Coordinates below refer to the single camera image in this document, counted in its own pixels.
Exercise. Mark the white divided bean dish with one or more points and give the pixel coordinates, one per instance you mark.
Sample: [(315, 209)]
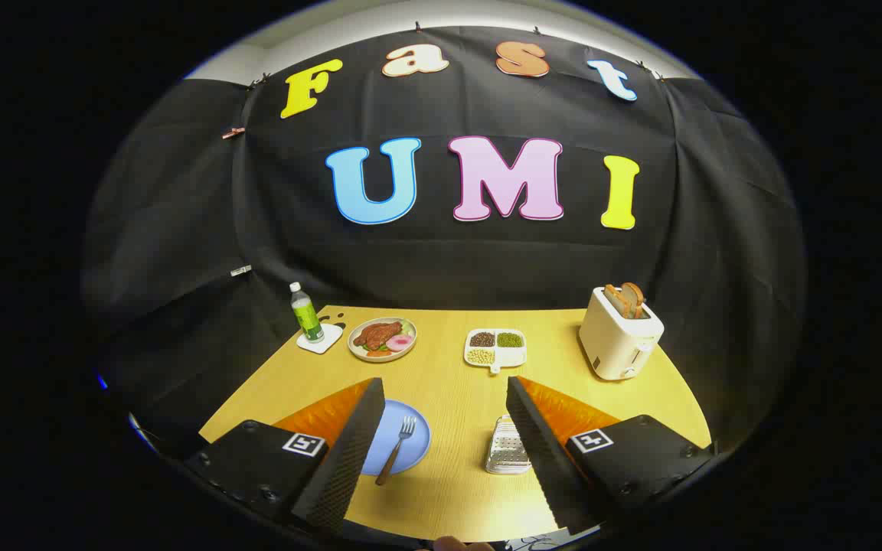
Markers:
[(494, 348)]

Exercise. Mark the beige oval food plate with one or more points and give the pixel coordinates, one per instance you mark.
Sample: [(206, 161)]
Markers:
[(364, 352)]

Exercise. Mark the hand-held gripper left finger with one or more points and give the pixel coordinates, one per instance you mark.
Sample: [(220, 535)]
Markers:
[(349, 459)]

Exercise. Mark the white square coaster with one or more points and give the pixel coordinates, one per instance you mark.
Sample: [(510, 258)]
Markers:
[(317, 342)]

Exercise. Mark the silver metal clip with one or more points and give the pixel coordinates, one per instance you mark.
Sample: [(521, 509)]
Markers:
[(240, 270)]

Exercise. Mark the white toaster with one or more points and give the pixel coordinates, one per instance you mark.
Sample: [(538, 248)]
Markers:
[(617, 344)]

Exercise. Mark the pink ham slice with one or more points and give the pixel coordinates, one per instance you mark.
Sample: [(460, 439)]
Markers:
[(400, 343)]

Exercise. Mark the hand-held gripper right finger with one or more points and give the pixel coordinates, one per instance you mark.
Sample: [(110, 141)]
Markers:
[(544, 459)]

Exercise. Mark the blue plate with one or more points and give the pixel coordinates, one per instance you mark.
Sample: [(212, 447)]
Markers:
[(414, 451)]

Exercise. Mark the toast slice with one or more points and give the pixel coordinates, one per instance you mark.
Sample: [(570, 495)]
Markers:
[(634, 295), (615, 300)]

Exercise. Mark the green label water bottle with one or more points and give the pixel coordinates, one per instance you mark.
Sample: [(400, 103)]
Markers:
[(307, 317)]

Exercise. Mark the wooden clip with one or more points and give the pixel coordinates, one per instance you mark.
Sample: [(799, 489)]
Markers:
[(233, 132)]

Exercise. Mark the brown meat piece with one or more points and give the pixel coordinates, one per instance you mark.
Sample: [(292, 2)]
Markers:
[(376, 334)]

